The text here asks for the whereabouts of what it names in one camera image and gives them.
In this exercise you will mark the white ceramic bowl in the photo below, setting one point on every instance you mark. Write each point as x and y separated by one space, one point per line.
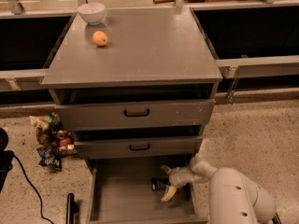
92 13

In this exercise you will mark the pile of snack packages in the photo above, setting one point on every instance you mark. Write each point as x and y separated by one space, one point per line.
49 132

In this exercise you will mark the grey drawer cabinet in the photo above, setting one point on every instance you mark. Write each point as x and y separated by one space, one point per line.
152 54

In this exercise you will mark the grey open bottom drawer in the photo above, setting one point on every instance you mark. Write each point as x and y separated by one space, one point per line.
121 193

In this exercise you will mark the black left base handle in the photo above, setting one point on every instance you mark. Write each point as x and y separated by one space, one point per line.
71 208

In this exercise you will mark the black device at left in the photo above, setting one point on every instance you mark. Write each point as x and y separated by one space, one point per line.
6 157

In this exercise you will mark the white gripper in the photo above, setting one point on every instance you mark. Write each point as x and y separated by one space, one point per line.
178 176

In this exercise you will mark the red soda can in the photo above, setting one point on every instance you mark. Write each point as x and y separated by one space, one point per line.
65 142

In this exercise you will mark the grey middle drawer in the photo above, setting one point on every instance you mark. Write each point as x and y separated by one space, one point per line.
140 147

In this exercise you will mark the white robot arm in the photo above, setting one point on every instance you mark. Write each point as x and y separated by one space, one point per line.
233 198

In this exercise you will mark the dark blue chip bag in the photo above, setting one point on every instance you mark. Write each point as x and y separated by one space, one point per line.
49 156

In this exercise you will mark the orange fruit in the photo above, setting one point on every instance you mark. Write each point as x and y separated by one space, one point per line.
99 38

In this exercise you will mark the grey top drawer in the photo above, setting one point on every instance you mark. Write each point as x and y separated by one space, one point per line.
131 115

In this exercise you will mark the dark blueberry rxbar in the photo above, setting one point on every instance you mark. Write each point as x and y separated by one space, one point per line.
159 184

